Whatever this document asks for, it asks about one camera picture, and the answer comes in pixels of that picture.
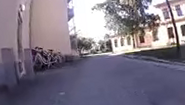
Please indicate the grey kerb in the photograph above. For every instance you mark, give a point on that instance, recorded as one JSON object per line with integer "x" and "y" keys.
{"x": 169, "y": 63}

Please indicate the beige building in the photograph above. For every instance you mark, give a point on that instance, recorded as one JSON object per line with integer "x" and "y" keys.
{"x": 50, "y": 23}

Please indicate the grey asphalt road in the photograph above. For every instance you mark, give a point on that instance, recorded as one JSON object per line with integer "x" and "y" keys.
{"x": 111, "y": 86}

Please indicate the row of parked bicycles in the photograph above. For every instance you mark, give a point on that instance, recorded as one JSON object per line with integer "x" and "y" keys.
{"x": 44, "y": 59}

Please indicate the grass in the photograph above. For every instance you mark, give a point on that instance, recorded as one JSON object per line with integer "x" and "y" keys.
{"x": 167, "y": 54}

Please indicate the distant green trees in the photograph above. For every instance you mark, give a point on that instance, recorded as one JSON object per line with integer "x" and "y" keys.
{"x": 84, "y": 44}

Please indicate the grey concrete post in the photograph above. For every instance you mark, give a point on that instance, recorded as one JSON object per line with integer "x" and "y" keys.
{"x": 28, "y": 62}

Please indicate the thin dark pole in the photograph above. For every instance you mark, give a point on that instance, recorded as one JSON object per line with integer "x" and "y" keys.
{"x": 172, "y": 22}

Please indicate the large leafy tree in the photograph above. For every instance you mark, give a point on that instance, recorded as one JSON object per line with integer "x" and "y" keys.
{"x": 125, "y": 7}

